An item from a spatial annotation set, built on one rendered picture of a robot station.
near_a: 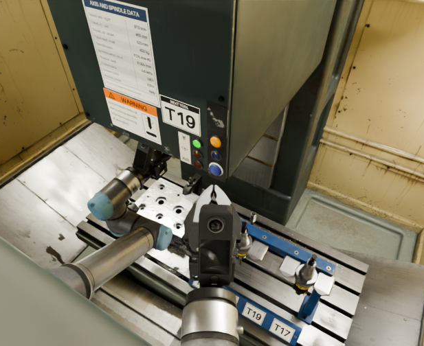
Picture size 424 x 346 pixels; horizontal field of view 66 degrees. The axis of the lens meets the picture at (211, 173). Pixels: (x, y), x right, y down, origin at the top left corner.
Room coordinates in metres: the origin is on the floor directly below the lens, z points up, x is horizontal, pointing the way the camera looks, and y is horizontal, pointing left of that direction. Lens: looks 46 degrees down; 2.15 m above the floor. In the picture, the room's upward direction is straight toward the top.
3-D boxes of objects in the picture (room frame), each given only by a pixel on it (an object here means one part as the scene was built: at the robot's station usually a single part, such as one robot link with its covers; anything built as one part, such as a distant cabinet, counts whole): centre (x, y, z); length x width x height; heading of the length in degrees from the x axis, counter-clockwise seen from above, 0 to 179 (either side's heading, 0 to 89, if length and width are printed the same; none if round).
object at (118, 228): (0.60, 0.28, 1.32); 0.11 x 0.08 x 0.11; 64
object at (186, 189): (1.04, 0.09, 0.97); 0.13 x 0.03 x 0.15; 149
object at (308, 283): (0.47, -0.29, 1.21); 0.06 x 0.06 x 0.03
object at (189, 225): (0.30, 0.02, 1.72); 0.09 x 0.05 x 0.02; 179
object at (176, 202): (0.92, 0.19, 0.96); 0.29 x 0.23 x 0.05; 59
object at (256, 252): (0.56, -0.15, 1.21); 0.07 x 0.05 x 0.01; 149
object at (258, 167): (1.22, -0.10, 1.16); 0.48 x 0.05 x 0.51; 59
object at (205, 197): (0.35, 0.01, 1.69); 0.09 x 0.03 x 0.06; 179
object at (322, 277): (0.44, -0.34, 1.21); 0.07 x 0.05 x 0.01; 149
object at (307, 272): (0.47, -0.29, 1.26); 0.04 x 0.04 x 0.07
